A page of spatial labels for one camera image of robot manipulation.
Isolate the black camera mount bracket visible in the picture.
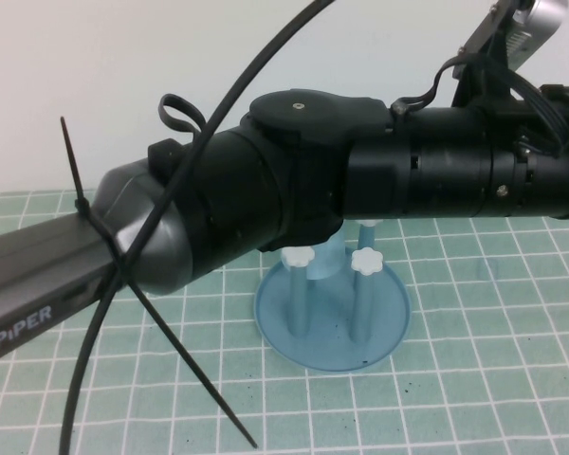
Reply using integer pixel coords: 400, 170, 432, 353
450, 0, 518, 113

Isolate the black zip tie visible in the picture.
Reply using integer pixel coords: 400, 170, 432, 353
59, 116, 260, 449

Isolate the long round black cable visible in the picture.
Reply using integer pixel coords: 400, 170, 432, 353
59, 0, 338, 455

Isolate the blue cup stand with pegs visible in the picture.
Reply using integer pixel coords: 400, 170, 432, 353
253, 218, 413, 375

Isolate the black flat strap loop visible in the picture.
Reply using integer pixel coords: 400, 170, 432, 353
158, 93, 205, 137

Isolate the light blue plastic cup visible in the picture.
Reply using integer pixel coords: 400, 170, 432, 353
307, 226, 347, 282

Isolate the flat black camera cable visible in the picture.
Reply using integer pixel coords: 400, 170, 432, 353
392, 50, 569, 158

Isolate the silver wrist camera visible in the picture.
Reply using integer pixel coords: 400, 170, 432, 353
502, 0, 569, 72

